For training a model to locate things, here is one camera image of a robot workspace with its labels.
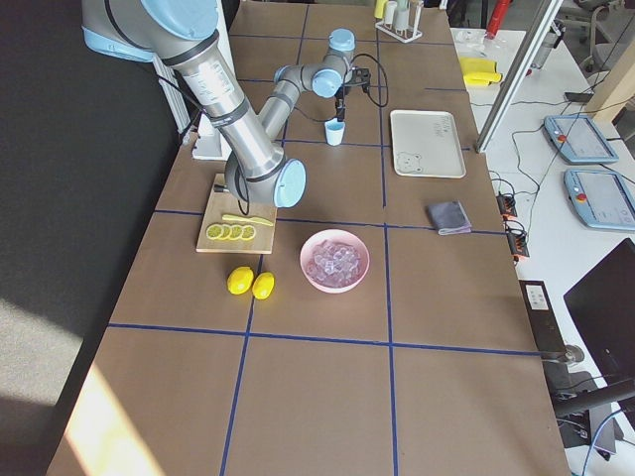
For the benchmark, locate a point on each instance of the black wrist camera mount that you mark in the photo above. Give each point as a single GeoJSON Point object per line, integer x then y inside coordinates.
{"type": "Point", "coordinates": [360, 77]}

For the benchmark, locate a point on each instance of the whole lemon far side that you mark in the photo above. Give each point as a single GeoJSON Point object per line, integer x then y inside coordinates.
{"type": "Point", "coordinates": [240, 280]}

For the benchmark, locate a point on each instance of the near blue teach pendant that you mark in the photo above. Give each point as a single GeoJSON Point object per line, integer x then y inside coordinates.
{"type": "Point", "coordinates": [600, 199]}

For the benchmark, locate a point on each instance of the white wire cup rack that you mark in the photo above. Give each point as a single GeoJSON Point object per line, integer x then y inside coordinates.
{"type": "Point", "coordinates": [405, 36]}

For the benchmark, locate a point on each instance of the blue teach pendant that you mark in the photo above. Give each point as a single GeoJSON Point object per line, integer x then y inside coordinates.
{"type": "Point", "coordinates": [600, 199]}
{"type": "Point", "coordinates": [578, 140]}

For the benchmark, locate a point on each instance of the light blue plastic cup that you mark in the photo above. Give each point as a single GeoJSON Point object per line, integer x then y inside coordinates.
{"type": "Point", "coordinates": [334, 131]}

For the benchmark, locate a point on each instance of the far blue teach pendant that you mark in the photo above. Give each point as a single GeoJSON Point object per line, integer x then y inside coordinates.
{"type": "Point", "coordinates": [578, 140]}

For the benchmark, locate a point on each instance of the yellow plastic knife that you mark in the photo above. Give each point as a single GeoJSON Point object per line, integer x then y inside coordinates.
{"type": "Point", "coordinates": [247, 219]}

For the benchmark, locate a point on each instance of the black computer monitor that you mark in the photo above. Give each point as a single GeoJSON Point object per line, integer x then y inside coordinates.
{"type": "Point", "coordinates": [601, 306]}

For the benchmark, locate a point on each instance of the wooden cutting board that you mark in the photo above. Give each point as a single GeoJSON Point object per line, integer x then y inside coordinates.
{"type": "Point", "coordinates": [222, 201]}

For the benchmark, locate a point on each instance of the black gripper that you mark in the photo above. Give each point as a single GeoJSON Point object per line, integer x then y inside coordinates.
{"type": "Point", "coordinates": [340, 103]}

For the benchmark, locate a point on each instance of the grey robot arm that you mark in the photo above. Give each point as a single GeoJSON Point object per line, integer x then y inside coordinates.
{"type": "Point", "coordinates": [184, 36]}

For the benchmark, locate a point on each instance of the lemon slices row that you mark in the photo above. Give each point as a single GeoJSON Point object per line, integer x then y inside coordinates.
{"type": "Point", "coordinates": [227, 232]}

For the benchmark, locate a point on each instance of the yellow folded cloth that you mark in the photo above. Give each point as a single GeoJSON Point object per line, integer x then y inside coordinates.
{"type": "Point", "coordinates": [479, 71]}

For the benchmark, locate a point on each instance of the aluminium frame post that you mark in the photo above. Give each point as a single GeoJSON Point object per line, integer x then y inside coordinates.
{"type": "Point", "coordinates": [529, 47]}

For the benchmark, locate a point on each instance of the whole lemon near bowl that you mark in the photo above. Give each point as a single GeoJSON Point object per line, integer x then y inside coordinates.
{"type": "Point", "coordinates": [263, 285]}

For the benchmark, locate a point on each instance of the black power strip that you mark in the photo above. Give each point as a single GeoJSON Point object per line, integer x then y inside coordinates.
{"type": "Point", "coordinates": [516, 233]}

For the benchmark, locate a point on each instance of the grey folded cloth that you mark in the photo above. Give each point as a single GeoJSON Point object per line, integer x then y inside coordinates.
{"type": "Point", "coordinates": [449, 218]}

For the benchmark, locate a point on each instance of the pink bowl of ice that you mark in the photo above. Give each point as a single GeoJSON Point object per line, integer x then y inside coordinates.
{"type": "Point", "coordinates": [334, 261]}

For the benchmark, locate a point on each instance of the cream bear tray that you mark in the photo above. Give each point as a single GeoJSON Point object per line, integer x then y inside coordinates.
{"type": "Point", "coordinates": [425, 144]}

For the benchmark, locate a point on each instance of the white cup on rack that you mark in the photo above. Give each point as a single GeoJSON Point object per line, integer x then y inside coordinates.
{"type": "Point", "coordinates": [401, 15]}

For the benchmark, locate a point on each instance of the yellow cup on rack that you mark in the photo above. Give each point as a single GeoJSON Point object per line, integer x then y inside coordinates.
{"type": "Point", "coordinates": [379, 9]}

